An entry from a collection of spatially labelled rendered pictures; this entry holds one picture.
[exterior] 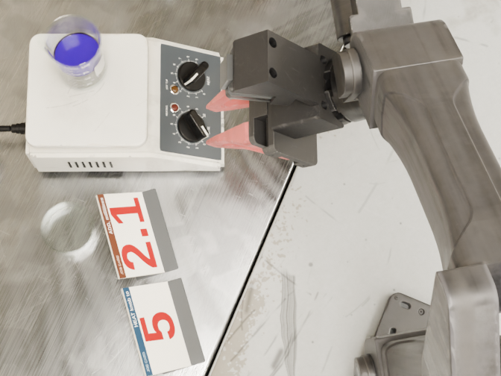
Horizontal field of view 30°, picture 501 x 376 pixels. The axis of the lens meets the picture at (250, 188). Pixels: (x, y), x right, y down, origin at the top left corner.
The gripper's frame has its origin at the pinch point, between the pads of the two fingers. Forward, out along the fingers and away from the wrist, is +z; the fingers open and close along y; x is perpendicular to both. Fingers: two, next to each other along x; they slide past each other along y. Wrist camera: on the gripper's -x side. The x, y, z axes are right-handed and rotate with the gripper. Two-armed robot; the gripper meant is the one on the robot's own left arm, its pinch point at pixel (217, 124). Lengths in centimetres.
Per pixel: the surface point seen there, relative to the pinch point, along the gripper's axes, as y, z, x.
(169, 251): 9.8, 12.1, 6.4
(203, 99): -5.8, 7.1, 6.0
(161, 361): 21.3, 10.9, 4.2
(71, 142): 0.4, 13.7, -6.1
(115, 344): 19.3, 16.4, 3.0
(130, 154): 1.0, 10.9, -0.7
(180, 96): -5.6, 8.0, 3.4
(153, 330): 18.2, 11.6, 3.8
